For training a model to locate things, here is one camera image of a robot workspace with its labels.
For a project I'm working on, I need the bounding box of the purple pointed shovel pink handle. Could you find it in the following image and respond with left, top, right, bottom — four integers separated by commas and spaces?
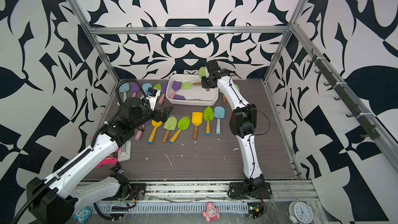
134, 120, 151, 141

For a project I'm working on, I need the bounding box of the yellow toy shovel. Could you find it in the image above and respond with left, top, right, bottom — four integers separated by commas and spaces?
147, 120, 163, 144

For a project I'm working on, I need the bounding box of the purple square shovel pink handle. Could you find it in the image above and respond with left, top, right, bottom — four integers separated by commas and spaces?
131, 83, 140, 97

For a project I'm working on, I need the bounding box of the white plastic storage box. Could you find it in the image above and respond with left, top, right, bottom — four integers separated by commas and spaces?
165, 74, 219, 106

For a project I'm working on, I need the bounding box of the teal square shovel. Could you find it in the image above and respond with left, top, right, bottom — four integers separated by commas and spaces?
119, 83, 130, 102

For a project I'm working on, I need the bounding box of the blue toy shovel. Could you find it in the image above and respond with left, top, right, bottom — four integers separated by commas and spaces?
142, 83, 152, 93

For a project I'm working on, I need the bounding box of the green shovel brown wooden handle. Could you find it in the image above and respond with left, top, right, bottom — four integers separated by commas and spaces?
219, 89, 227, 104

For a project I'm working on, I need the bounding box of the green square shovel wooden handle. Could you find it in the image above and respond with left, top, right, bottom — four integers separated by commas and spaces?
181, 82, 202, 90

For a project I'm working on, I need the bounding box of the light blue pointed shovel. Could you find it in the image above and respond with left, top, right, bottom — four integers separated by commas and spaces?
214, 106, 225, 135

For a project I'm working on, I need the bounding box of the green shovel yellow blue-tipped handle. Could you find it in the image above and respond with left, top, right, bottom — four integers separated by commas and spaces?
203, 106, 215, 136

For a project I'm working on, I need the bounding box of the yellow shovel wooden handle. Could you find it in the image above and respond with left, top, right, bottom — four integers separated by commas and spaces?
192, 112, 203, 141

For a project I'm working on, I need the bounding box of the green pointed shovel yellow handle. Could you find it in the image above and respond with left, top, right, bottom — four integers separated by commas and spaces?
169, 115, 191, 144

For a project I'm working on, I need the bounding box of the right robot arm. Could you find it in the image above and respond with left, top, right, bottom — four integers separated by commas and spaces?
201, 60, 265, 192

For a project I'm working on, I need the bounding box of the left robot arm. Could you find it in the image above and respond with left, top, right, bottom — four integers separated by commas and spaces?
24, 96, 173, 224

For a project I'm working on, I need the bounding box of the white brush block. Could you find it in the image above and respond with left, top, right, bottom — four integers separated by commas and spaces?
118, 141, 131, 162

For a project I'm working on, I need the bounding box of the pink striped plush doll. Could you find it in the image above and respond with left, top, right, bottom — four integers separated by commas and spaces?
93, 134, 119, 168

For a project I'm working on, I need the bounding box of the blue owl toy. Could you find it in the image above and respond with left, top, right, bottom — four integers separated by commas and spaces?
73, 207, 92, 224

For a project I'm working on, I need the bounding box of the pink bear toy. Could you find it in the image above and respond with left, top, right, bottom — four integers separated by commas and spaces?
202, 202, 220, 223

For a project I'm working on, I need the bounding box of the small green circuit board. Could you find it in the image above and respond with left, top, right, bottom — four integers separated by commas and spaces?
248, 202, 266, 219

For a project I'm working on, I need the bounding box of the white alarm clock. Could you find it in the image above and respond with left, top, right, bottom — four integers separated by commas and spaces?
288, 201, 314, 224

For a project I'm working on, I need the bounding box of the black corrugated cable hose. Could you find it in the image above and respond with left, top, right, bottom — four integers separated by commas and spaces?
10, 79, 147, 224

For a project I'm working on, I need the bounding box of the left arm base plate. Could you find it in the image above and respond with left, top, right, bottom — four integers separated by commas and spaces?
120, 183, 147, 200

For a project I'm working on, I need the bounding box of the white slotted cable duct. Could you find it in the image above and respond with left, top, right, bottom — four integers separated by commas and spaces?
97, 202, 249, 214

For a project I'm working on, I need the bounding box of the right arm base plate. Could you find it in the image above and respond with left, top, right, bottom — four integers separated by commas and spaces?
227, 182, 273, 200

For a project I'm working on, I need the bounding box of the black wall hook rack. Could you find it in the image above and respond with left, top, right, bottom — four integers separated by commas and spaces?
308, 54, 380, 140

